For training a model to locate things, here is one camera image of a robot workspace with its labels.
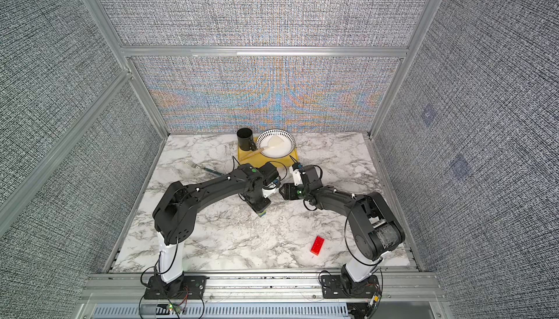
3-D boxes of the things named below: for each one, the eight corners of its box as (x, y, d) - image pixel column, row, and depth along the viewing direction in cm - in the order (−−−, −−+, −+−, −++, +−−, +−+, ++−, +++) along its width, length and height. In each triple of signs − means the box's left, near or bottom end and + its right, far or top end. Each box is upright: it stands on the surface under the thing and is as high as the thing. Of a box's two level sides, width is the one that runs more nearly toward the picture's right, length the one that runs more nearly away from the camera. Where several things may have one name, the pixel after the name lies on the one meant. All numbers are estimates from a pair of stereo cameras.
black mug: (237, 151, 112) (235, 141, 106) (239, 137, 118) (237, 127, 112) (256, 151, 112) (255, 141, 106) (257, 137, 118) (256, 127, 112)
